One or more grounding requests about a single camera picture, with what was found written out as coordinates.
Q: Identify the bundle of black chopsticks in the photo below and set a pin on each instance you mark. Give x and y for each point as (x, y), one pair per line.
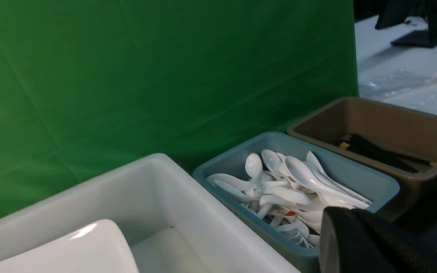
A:
(359, 145)

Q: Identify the large white plastic tub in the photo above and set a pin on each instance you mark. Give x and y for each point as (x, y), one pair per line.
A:
(170, 222)

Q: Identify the pile of white soup spoons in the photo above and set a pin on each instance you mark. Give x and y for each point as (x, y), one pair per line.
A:
(288, 194)

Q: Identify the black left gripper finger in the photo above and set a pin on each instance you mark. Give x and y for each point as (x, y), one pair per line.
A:
(358, 241)

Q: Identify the teal plastic bin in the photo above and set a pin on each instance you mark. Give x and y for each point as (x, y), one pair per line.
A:
(374, 185)

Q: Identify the black monitor stand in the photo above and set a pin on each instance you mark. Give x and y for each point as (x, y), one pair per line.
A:
(421, 14)

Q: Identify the green backdrop cloth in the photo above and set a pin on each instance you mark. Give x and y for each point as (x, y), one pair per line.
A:
(87, 86)

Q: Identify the clear plastic bag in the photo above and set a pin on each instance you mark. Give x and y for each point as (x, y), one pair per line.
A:
(390, 85)

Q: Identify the stack of white square plates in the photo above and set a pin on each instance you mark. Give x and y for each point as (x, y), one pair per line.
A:
(99, 247)

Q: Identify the brown plastic bin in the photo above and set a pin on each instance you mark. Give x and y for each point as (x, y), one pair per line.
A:
(394, 128)

